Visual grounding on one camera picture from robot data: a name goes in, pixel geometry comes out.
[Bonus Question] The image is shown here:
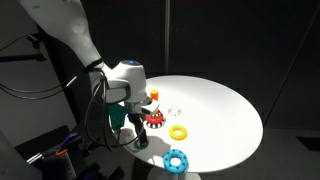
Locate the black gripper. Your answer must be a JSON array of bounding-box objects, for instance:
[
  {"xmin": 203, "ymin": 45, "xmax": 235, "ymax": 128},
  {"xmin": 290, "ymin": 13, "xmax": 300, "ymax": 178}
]
[{"xmin": 125, "ymin": 112, "xmax": 149, "ymax": 148}]

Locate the white robot base link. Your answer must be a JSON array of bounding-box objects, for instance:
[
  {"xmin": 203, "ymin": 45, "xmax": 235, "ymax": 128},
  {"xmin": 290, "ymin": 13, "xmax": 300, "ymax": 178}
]
[{"xmin": 0, "ymin": 131, "xmax": 43, "ymax": 180}]

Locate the perforated metal breadboard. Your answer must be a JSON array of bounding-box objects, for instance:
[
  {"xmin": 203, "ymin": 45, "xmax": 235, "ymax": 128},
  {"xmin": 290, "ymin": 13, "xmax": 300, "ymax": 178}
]
[{"xmin": 36, "ymin": 148, "xmax": 88, "ymax": 180}]

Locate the black white checkered ring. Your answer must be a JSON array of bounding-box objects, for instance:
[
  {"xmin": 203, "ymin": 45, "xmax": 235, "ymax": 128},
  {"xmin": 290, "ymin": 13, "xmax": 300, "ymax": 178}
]
[{"xmin": 146, "ymin": 120, "xmax": 167, "ymax": 130}]

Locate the red toy ring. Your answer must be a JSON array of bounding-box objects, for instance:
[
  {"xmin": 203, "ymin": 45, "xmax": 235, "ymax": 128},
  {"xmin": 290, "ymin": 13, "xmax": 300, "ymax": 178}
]
[{"xmin": 145, "ymin": 113, "xmax": 167, "ymax": 124}]

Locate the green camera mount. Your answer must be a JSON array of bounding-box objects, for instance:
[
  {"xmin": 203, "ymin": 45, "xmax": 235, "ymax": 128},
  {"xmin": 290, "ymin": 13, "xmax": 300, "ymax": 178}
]
[{"xmin": 107, "ymin": 103, "xmax": 130, "ymax": 132}]

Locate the yellow ridged ring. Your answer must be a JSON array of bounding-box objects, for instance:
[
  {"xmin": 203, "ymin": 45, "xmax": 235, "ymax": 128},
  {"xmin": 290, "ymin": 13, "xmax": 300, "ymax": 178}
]
[{"xmin": 169, "ymin": 124, "xmax": 188, "ymax": 141}]

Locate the blue dotted ring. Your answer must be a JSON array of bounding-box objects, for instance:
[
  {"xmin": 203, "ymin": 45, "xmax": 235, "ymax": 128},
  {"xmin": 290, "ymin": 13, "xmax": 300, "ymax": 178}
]
[{"xmin": 162, "ymin": 149, "xmax": 190, "ymax": 174}]

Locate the clear plastic ring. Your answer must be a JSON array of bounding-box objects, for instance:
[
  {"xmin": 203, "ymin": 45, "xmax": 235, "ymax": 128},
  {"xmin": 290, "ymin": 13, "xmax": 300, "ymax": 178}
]
[{"xmin": 167, "ymin": 105, "xmax": 183, "ymax": 117}]

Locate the orange stand post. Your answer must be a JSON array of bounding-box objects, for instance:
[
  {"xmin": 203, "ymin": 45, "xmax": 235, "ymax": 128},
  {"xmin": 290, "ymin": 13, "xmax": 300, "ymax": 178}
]
[{"xmin": 149, "ymin": 88, "xmax": 160, "ymax": 116}]

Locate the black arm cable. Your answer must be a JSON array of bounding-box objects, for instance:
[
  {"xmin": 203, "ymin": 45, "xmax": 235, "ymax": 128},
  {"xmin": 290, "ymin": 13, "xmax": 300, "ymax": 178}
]
[
  {"xmin": 83, "ymin": 68, "xmax": 148, "ymax": 150},
  {"xmin": 0, "ymin": 73, "xmax": 83, "ymax": 101}
]

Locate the purple tool handle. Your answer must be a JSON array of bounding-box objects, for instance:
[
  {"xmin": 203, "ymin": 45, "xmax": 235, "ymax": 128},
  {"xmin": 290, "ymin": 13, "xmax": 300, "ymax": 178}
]
[{"xmin": 57, "ymin": 132, "xmax": 80, "ymax": 148}]

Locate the orange clamp handle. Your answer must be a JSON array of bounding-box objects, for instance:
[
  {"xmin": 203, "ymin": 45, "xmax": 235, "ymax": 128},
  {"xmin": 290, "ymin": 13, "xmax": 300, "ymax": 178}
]
[{"xmin": 54, "ymin": 148, "xmax": 70, "ymax": 157}]

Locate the black vertical post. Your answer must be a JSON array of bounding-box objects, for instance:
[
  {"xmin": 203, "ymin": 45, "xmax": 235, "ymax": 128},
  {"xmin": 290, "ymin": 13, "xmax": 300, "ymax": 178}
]
[{"xmin": 35, "ymin": 23, "xmax": 82, "ymax": 125}]

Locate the silver metal rail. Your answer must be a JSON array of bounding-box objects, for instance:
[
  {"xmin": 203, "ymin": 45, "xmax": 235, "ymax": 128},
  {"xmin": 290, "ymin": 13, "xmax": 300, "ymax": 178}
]
[{"xmin": 25, "ymin": 152, "xmax": 44, "ymax": 165}]

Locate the black camera stand bar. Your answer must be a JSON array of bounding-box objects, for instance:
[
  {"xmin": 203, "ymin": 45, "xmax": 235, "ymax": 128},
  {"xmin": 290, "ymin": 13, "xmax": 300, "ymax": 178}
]
[{"xmin": 0, "ymin": 33, "xmax": 48, "ymax": 64}]

